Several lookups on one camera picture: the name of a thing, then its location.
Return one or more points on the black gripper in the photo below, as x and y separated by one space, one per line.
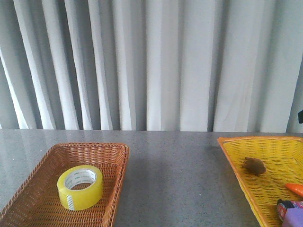
300 116

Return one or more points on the yellow packing tape roll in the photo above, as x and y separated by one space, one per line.
80 187

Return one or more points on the yellow woven basket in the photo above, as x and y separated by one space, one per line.
282 157

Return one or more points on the brown toy piece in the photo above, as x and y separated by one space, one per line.
254 165

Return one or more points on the orange toy carrot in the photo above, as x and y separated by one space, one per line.
295 187

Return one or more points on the purple sponge block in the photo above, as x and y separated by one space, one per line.
293 218

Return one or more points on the white curtain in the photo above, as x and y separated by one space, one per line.
152 65

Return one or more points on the brown woven basket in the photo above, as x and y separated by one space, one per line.
36 203

